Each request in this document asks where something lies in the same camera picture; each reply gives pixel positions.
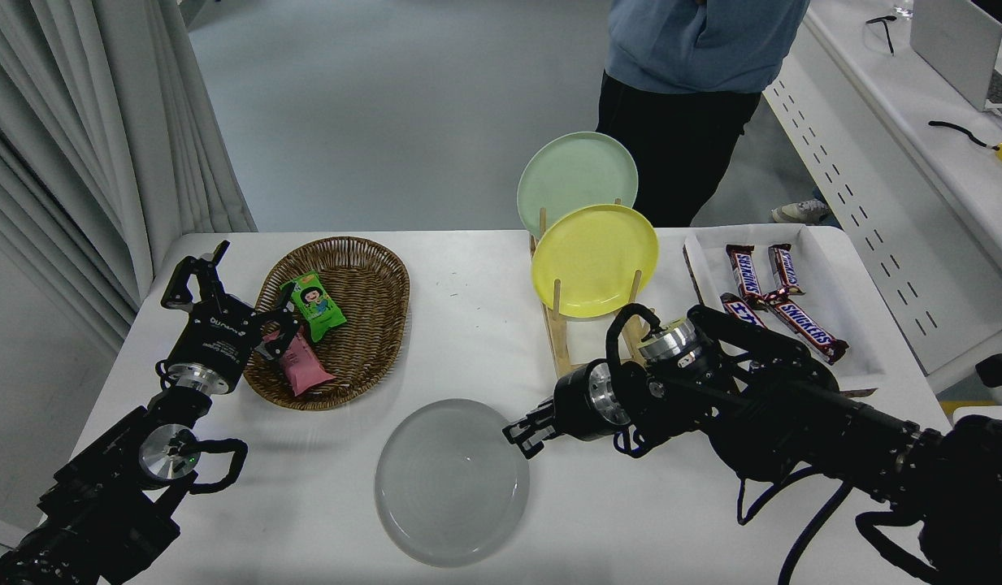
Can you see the black eyeglasses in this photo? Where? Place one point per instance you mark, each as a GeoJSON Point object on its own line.
{"type": "Point", "coordinates": [885, 28]}

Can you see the white side table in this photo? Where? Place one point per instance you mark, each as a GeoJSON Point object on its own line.
{"type": "Point", "coordinates": [988, 413]}

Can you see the white desk with slotted panel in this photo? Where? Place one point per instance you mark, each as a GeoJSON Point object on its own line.
{"type": "Point", "coordinates": [874, 162]}

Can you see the white tray with brown rim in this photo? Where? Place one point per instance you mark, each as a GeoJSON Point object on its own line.
{"type": "Point", "coordinates": [834, 276]}

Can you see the pink snack packet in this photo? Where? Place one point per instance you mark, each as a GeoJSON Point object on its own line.
{"type": "Point", "coordinates": [301, 370]}

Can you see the brown oval wicker basket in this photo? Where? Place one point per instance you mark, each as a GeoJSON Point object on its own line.
{"type": "Point", "coordinates": [370, 309]}

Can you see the grey-white sneaker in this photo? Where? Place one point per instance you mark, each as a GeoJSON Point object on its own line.
{"type": "Point", "coordinates": [801, 213]}

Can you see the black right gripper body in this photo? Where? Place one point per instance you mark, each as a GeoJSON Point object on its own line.
{"type": "Point", "coordinates": [575, 406]}

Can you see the silver laptop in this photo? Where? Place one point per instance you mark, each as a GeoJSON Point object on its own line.
{"type": "Point", "coordinates": [956, 41]}

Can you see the yellow plate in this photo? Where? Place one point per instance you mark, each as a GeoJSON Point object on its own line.
{"type": "Point", "coordinates": [594, 260]}

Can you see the grey plate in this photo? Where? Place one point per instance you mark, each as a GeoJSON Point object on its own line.
{"type": "Point", "coordinates": [444, 487]}

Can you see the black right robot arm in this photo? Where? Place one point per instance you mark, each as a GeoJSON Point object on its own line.
{"type": "Point", "coordinates": [793, 422]}

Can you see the green snack packet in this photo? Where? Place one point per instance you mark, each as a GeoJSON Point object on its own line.
{"type": "Point", "coordinates": [314, 305]}

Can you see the pale green plate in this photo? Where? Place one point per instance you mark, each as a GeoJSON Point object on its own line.
{"type": "Point", "coordinates": [574, 175]}

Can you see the white pleated curtain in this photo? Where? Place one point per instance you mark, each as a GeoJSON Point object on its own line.
{"type": "Point", "coordinates": [62, 122]}

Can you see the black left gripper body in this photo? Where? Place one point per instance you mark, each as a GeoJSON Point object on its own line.
{"type": "Point", "coordinates": [216, 341]}

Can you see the wooden plate rack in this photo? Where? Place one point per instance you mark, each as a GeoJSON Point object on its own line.
{"type": "Point", "coordinates": [559, 341]}

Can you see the black round cap object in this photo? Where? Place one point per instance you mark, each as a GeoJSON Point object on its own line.
{"type": "Point", "coordinates": [995, 370]}

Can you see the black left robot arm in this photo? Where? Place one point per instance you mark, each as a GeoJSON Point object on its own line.
{"type": "Point", "coordinates": [102, 504]}

